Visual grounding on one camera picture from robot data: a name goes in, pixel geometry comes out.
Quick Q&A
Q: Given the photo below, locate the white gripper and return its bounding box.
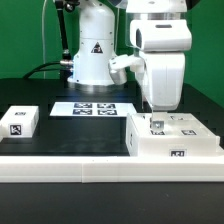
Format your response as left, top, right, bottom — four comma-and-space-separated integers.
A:
130, 19, 192, 130

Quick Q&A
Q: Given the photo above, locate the white cabinet body box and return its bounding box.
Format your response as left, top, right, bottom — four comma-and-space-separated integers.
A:
126, 114, 224, 157

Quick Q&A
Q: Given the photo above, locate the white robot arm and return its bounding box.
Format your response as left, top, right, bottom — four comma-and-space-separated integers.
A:
68, 0, 192, 131

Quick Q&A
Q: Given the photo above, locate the white cabinet top block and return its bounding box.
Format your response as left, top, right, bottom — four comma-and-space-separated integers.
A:
0, 106, 39, 138

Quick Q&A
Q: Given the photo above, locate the white base tag plate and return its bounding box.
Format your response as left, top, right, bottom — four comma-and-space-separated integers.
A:
50, 102, 136, 117

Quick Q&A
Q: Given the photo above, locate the white U-shaped obstacle fence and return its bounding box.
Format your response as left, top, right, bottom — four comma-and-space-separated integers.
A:
0, 133, 224, 184

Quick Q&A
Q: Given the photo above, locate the black cable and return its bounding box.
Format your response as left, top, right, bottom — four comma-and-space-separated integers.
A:
22, 61, 68, 80

